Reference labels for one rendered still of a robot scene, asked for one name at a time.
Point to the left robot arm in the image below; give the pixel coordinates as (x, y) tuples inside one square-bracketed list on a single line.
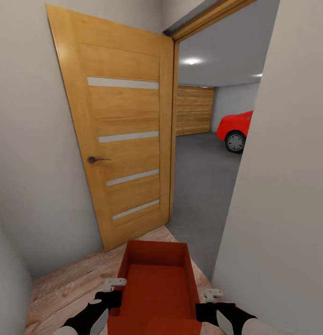
[(92, 320)]

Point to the car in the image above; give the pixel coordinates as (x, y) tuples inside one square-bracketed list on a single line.
[(234, 130)]

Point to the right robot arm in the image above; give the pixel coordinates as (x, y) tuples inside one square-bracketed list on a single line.
[(230, 319)]

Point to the storage box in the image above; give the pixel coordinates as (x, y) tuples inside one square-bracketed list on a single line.
[(160, 294)]

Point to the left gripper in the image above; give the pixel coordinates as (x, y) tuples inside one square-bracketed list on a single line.
[(113, 296)]

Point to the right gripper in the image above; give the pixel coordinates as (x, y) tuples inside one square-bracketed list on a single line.
[(203, 312)]

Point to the garage door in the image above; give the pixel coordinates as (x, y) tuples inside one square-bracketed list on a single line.
[(194, 109)]

